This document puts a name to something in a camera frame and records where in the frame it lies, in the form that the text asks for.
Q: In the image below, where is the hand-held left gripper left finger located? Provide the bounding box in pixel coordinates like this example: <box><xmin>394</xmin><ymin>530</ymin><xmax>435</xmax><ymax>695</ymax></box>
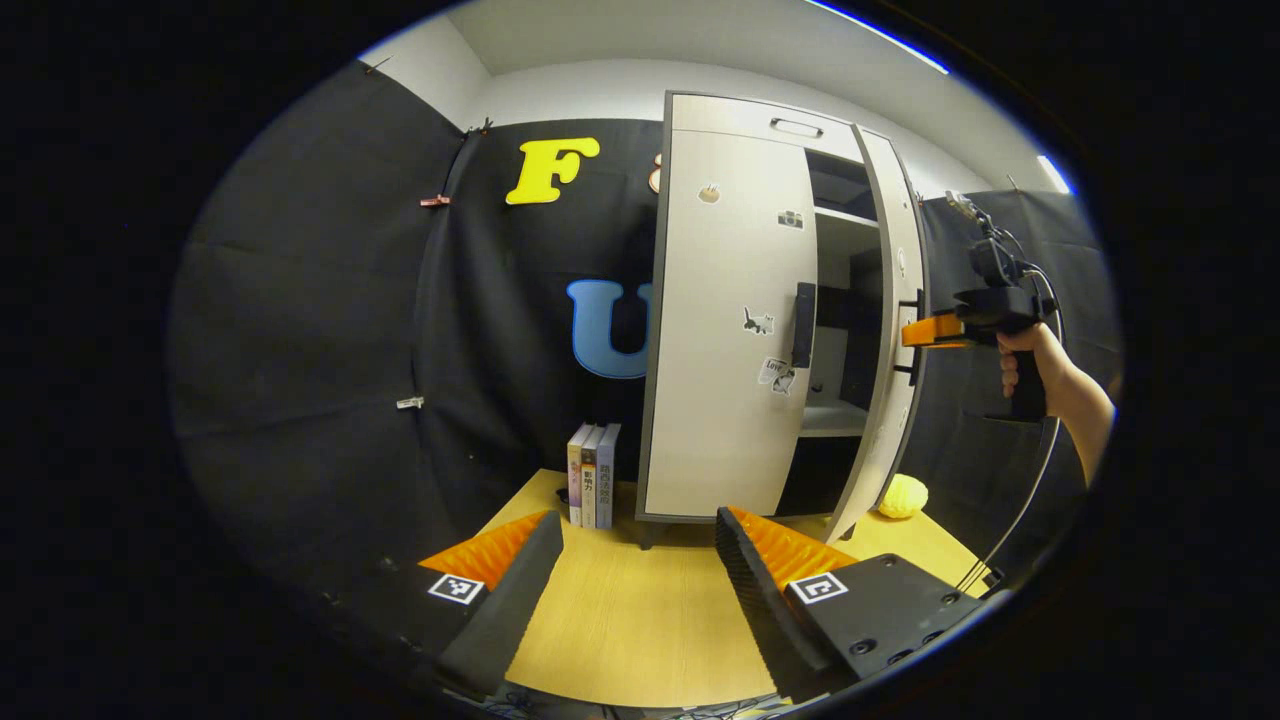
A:
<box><xmin>300</xmin><ymin>510</ymin><xmax>566</xmax><ymax>701</ymax></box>

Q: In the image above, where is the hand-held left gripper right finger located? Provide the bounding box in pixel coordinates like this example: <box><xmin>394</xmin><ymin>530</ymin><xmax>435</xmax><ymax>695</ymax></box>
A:
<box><xmin>715</xmin><ymin>506</ymin><xmax>1011</xmax><ymax>704</ymax></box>

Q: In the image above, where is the black door handle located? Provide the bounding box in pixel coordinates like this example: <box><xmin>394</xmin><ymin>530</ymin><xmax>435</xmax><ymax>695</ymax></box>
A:
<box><xmin>894</xmin><ymin>289</ymin><xmax>924</xmax><ymax>387</ymax></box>
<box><xmin>791</xmin><ymin>281</ymin><xmax>818</xmax><ymax>370</ymax></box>

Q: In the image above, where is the beige shoe cabinet door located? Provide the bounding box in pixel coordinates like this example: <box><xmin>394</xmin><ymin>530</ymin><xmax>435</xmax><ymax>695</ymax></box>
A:
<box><xmin>644</xmin><ymin>130</ymin><xmax>820</xmax><ymax>520</ymax></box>
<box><xmin>824</xmin><ymin>125</ymin><xmax>930</xmax><ymax>545</ymax></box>

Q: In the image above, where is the beige double-door shoe cabinet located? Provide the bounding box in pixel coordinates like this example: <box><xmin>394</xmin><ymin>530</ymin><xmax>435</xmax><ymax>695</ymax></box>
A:
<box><xmin>636</xmin><ymin>91</ymin><xmax>932</xmax><ymax>550</ymax></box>

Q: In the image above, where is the beige cabinet flap panel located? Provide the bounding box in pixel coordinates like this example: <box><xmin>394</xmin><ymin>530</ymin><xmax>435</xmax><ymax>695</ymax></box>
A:
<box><xmin>668</xmin><ymin>94</ymin><xmax>864</xmax><ymax>162</ymax></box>

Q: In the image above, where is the beige spine book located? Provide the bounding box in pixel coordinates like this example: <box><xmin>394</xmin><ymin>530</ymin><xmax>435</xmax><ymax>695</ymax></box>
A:
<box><xmin>566</xmin><ymin>424</ymin><xmax>588</xmax><ymax>529</ymax></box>

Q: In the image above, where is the white spine book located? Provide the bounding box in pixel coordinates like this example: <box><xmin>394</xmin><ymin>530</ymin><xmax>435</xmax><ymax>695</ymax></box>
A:
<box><xmin>580</xmin><ymin>426</ymin><xmax>602</xmax><ymax>530</ymax></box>

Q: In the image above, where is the grey spine book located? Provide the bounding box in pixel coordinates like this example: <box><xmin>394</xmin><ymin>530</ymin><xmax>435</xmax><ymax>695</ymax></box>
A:
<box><xmin>595</xmin><ymin>421</ymin><xmax>622</xmax><ymax>530</ymax></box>

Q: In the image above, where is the yellow ribbed ball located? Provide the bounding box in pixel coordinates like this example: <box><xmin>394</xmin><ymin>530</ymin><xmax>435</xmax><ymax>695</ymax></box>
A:
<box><xmin>877</xmin><ymin>473</ymin><xmax>930</xmax><ymax>521</ymax></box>

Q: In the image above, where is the black backdrop cloth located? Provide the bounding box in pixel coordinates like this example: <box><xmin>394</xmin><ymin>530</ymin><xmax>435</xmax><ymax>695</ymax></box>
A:
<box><xmin>170</xmin><ymin>58</ymin><xmax>1123</xmax><ymax>601</ymax></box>

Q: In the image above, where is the black cable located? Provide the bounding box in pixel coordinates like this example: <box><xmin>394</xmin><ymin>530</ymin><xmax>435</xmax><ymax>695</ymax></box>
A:
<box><xmin>944</xmin><ymin>189</ymin><xmax>1063</xmax><ymax>323</ymax></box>

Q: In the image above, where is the white cable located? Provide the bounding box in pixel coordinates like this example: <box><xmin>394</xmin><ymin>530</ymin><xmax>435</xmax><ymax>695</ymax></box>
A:
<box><xmin>955</xmin><ymin>415</ymin><xmax>1064</xmax><ymax>593</ymax></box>

